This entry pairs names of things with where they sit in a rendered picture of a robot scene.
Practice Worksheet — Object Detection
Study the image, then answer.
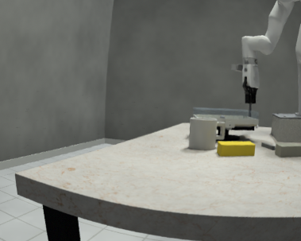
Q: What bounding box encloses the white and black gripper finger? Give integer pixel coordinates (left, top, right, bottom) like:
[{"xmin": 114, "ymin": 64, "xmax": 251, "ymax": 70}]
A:
[
  {"xmin": 242, "ymin": 76, "xmax": 251, "ymax": 103},
  {"xmin": 251, "ymin": 87, "xmax": 258, "ymax": 104}
]

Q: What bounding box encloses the white mug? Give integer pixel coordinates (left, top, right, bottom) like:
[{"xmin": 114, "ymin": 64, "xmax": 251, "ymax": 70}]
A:
[{"xmin": 189, "ymin": 118, "xmax": 226, "ymax": 150}]

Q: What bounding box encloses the yellow rectangular block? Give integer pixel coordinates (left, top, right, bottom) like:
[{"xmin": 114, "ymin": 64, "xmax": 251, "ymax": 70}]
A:
[{"xmin": 217, "ymin": 142, "xmax": 256, "ymax": 157}]

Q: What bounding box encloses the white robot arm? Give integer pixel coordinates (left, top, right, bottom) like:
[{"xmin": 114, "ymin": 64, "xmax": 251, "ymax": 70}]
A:
[{"xmin": 231, "ymin": 0, "xmax": 301, "ymax": 116}]

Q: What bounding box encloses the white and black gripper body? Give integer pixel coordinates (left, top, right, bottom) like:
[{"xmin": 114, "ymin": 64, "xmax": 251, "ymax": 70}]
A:
[{"xmin": 242, "ymin": 64, "xmax": 260, "ymax": 88}]

